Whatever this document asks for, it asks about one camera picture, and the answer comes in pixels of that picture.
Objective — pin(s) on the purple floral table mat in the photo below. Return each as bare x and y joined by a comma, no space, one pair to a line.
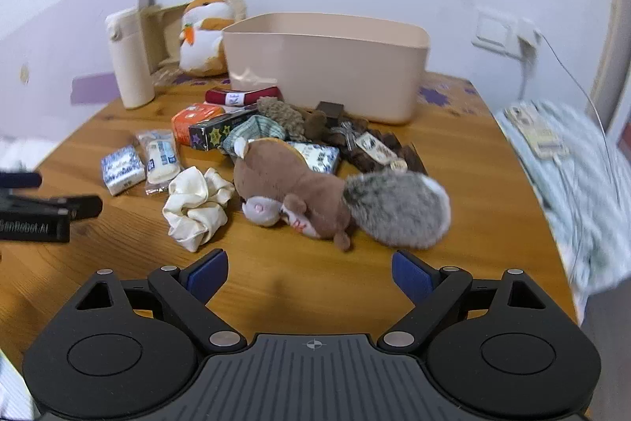
446,95

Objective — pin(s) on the blue patterned tissue pack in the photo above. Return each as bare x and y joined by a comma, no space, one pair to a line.
122,169
320,157

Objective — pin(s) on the white bedding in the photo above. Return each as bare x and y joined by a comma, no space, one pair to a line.
19,152

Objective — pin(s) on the clear biscuit packet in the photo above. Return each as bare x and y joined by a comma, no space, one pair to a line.
160,159

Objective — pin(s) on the wooden stand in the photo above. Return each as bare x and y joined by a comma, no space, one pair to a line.
153,26

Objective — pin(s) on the white charger plug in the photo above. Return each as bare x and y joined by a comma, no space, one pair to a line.
528,37

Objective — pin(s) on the beige plastic storage container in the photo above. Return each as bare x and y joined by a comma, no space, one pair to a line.
325,66

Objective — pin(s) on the brown squirrel plush toy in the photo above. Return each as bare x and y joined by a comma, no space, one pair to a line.
291,194

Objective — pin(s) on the wooden door frame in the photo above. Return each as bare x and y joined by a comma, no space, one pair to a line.
614,31

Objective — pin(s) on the pale purple board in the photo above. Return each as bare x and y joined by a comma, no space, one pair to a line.
59,36

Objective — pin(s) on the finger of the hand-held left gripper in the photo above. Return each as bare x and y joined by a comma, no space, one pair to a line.
74,206
19,180

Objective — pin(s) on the phone in patterned case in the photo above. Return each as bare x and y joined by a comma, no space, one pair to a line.
535,130

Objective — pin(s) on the green plaid scrunchie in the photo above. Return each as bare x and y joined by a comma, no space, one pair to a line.
256,130

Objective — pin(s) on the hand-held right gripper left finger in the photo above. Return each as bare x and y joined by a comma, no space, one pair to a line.
209,274

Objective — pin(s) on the orange snack packet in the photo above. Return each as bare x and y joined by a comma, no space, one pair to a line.
194,119

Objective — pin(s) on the black star-print box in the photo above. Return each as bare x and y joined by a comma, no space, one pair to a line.
217,130

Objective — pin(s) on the orange white hamster plush toy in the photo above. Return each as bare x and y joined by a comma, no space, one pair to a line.
204,41

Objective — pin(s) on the dark brown small box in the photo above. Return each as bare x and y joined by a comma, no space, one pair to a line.
329,110

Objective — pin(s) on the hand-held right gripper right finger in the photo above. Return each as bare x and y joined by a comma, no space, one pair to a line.
411,274

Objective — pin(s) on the brown fuzzy scrunchie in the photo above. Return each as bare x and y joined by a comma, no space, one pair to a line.
288,117

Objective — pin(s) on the blue striped blanket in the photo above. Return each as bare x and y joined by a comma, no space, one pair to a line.
581,214

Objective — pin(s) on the cream thermos bottle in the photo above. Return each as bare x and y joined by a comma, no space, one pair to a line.
130,56

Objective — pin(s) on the white wall switch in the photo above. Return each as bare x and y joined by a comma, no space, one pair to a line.
493,29

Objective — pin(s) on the cream satin scrunchie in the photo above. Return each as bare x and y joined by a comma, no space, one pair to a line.
194,209

